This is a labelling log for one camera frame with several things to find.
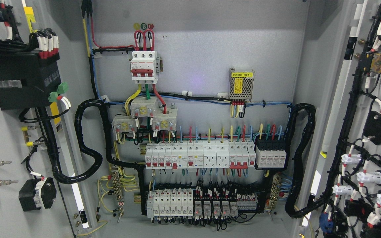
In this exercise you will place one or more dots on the white socket breaker row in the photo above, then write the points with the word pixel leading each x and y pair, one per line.
pixel 201 154

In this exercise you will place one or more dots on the red main circuit breaker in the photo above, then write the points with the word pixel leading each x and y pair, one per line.
pixel 144 67

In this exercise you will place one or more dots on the white lower breaker row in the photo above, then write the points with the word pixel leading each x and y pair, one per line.
pixel 170 203

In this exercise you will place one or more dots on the lower relay terminal row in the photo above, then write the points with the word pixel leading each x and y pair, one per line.
pixel 219 200

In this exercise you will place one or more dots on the black surge protector block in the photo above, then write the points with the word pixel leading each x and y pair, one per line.
pixel 270 155

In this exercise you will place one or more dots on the grey current transformer cluster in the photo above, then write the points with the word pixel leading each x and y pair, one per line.
pixel 142 108

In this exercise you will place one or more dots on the grey cabinet door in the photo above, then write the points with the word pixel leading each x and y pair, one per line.
pixel 70 213
pixel 338 187

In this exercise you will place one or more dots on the black digital power meter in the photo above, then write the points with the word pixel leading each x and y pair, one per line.
pixel 28 81

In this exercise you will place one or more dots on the metal mesh power supply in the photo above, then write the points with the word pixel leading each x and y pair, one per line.
pixel 241 83

